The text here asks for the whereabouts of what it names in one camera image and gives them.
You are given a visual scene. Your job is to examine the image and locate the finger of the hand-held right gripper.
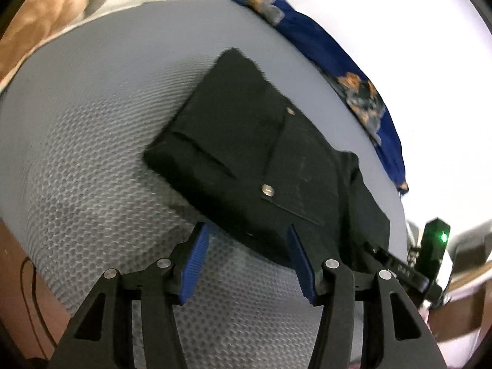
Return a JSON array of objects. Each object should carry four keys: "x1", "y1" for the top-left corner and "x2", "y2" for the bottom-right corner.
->
[{"x1": 363, "y1": 240, "x2": 429, "y2": 293}]

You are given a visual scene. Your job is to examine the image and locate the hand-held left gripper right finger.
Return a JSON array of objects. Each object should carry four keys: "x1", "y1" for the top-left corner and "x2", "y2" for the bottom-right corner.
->
[{"x1": 288, "y1": 225, "x2": 448, "y2": 369}]

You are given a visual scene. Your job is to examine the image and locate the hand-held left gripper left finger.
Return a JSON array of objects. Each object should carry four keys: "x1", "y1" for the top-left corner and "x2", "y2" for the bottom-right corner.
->
[{"x1": 47, "y1": 223, "x2": 211, "y2": 369}]

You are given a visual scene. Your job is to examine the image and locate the black pants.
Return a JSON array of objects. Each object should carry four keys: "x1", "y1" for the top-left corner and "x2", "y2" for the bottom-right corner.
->
[{"x1": 143, "y1": 47, "x2": 392, "y2": 273}]

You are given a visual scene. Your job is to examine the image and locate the brown wooden furniture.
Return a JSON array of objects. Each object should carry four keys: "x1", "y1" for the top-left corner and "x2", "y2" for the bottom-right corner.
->
[{"x1": 434, "y1": 273, "x2": 489, "y2": 343}]

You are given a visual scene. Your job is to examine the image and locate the grey mesh bed mattress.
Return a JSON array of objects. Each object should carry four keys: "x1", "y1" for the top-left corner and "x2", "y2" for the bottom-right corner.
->
[{"x1": 0, "y1": 0, "x2": 408, "y2": 369}]

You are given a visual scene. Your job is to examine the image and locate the blue floral blanket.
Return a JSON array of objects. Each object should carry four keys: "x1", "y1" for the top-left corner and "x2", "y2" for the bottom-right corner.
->
[{"x1": 221, "y1": 0, "x2": 409, "y2": 196}]

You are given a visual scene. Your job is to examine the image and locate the white floral pillow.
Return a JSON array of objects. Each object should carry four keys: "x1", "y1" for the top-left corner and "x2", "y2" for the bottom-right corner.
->
[{"x1": 0, "y1": 0, "x2": 212, "y2": 93}]

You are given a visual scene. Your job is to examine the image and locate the thin dark cable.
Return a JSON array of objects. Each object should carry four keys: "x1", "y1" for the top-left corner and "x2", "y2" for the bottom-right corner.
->
[{"x1": 20, "y1": 256, "x2": 58, "y2": 354}]

